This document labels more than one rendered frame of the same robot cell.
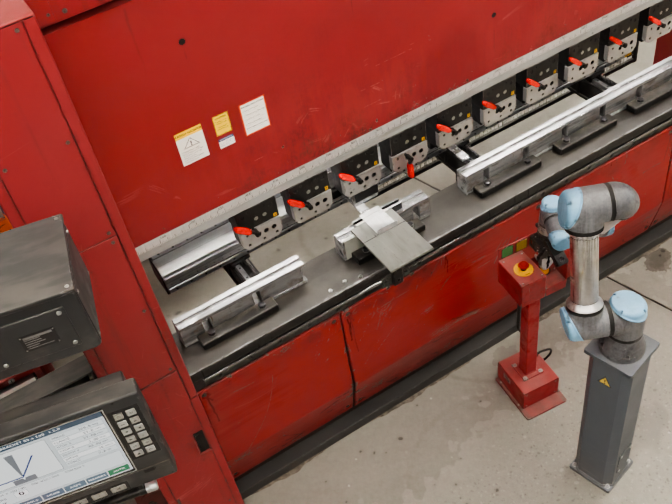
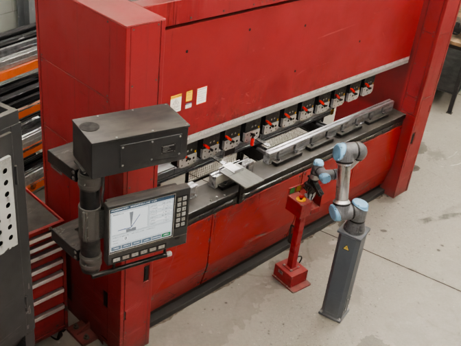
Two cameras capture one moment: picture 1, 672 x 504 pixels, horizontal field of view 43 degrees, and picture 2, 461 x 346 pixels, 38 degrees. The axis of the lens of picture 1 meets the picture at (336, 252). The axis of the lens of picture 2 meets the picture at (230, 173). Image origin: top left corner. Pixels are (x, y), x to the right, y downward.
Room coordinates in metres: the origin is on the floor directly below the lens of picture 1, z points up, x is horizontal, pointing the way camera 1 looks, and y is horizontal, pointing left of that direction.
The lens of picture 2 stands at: (-1.44, 1.47, 3.43)
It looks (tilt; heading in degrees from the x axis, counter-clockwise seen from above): 32 degrees down; 336
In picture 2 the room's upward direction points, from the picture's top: 7 degrees clockwise
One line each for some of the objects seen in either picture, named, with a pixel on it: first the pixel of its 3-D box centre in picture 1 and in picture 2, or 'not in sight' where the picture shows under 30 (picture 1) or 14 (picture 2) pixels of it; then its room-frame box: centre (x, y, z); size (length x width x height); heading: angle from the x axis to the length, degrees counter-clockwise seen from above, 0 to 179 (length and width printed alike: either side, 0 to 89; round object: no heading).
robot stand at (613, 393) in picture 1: (610, 410); (343, 272); (1.66, -0.88, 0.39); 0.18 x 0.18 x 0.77; 38
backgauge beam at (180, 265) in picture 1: (412, 146); (237, 141); (2.71, -0.39, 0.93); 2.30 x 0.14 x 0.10; 114
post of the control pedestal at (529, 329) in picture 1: (529, 328); (296, 239); (2.10, -0.71, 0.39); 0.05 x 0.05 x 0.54; 18
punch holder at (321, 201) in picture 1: (305, 191); (206, 143); (2.18, 0.06, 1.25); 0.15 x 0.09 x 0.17; 114
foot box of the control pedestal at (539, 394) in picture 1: (531, 381); (292, 274); (2.07, -0.72, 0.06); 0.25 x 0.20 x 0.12; 18
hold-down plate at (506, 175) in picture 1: (507, 176); (287, 158); (2.47, -0.72, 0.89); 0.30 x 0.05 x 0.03; 114
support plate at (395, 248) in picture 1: (391, 239); (241, 176); (2.14, -0.20, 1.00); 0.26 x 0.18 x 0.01; 24
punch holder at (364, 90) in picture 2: not in sight; (364, 84); (2.91, -1.58, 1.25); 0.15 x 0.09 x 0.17; 114
